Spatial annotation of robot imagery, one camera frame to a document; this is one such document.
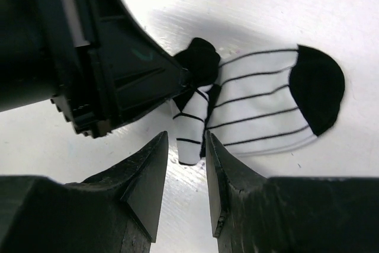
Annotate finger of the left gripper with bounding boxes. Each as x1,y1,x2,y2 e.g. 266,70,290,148
85,0,192,130

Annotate white sock black thin stripes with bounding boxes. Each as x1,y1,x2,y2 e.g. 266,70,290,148
171,38,345,165

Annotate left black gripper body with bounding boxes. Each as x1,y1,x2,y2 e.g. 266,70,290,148
1,0,112,138

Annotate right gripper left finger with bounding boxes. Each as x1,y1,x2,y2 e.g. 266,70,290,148
1,132,169,252

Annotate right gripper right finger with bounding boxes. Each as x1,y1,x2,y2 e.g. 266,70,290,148
205,133,378,252

